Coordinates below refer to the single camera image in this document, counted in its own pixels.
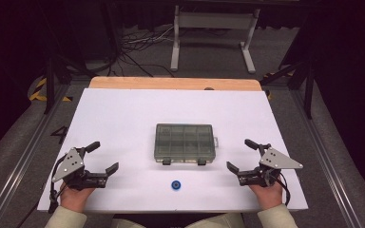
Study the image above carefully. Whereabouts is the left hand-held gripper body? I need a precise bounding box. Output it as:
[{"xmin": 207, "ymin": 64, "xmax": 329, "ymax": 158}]
[{"xmin": 51, "ymin": 146, "xmax": 109, "ymax": 191}]

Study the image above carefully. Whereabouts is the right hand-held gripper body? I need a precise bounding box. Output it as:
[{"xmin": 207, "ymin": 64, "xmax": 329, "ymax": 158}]
[{"xmin": 238, "ymin": 143, "xmax": 304, "ymax": 188}]

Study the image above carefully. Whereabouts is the clear plastic compartment box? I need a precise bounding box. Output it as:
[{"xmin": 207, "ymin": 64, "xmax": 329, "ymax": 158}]
[{"xmin": 153, "ymin": 123, "xmax": 220, "ymax": 166}]

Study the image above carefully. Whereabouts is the person's left hand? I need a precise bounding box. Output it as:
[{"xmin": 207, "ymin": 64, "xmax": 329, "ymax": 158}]
[{"xmin": 59, "ymin": 181, "xmax": 97, "ymax": 214}]

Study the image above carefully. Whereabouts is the person's right hand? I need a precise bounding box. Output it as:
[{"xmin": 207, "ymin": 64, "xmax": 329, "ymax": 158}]
[{"xmin": 248, "ymin": 180, "xmax": 283, "ymax": 211}]

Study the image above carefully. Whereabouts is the white board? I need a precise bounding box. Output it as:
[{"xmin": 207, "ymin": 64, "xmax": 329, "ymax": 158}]
[{"xmin": 37, "ymin": 87, "xmax": 309, "ymax": 214}]

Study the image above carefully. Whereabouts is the black metal stand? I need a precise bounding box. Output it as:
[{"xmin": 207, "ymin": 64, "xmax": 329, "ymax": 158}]
[
  {"xmin": 42, "ymin": 55, "xmax": 88, "ymax": 115},
  {"xmin": 259, "ymin": 58, "xmax": 316, "ymax": 121}
]

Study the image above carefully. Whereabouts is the wooden table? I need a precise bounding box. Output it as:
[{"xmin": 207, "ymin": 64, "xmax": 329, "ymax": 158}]
[{"xmin": 88, "ymin": 76, "xmax": 263, "ymax": 92}]

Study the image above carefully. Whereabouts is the white metal stand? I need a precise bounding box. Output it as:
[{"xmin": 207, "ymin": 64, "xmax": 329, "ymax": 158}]
[{"xmin": 170, "ymin": 4, "xmax": 261, "ymax": 75}]

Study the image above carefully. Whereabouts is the right hand-held gripper cable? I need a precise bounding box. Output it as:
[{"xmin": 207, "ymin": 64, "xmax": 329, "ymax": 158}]
[{"xmin": 274, "ymin": 172, "xmax": 292, "ymax": 207}]

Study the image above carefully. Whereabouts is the aluminium floor rail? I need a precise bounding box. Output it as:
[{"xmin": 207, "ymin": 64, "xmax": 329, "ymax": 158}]
[
  {"xmin": 289, "ymin": 89, "xmax": 360, "ymax": 228},
  {"xmin": 0, "ymin": 85, "xmax": 71, "ymax": 228}
]

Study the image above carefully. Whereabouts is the bundle of black floor cables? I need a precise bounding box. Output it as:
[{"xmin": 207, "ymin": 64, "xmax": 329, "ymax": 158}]
[{"xmin": 107, "ymin": 25, "xmax": 176, "ymax": 79}]

